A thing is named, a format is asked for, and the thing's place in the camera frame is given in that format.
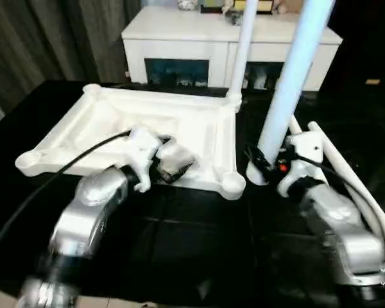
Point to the white patterned round jar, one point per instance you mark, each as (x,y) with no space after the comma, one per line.
(186,3)

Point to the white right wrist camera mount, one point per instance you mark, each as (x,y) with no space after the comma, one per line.
(308,147)

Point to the white plastic table top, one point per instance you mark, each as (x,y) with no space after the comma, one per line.
(115,106)

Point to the white plastic table leg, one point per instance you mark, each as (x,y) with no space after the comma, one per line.
(242,57)
(295,123)
(346,167)
(292,80)

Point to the dark object on cabinet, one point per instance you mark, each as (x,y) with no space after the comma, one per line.
(236,16)

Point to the brown plush toy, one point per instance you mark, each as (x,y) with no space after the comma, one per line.
(282,6)

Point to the small white figurine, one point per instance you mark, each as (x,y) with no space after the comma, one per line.
(260,80)

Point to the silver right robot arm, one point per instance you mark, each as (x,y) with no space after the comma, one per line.
(340,224)

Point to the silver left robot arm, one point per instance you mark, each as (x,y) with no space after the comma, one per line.
(86,211)

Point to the small white statuette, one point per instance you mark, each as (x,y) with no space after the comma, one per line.
(227,7)

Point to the white cabinet with glass doors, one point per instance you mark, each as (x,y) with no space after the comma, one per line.
(179,35)

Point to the small yellow label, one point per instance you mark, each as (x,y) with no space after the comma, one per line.
(373,81)

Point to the black mat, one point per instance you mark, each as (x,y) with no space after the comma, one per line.
(179,244)

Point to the small yellow black box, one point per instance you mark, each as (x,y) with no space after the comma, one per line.
(263,6)

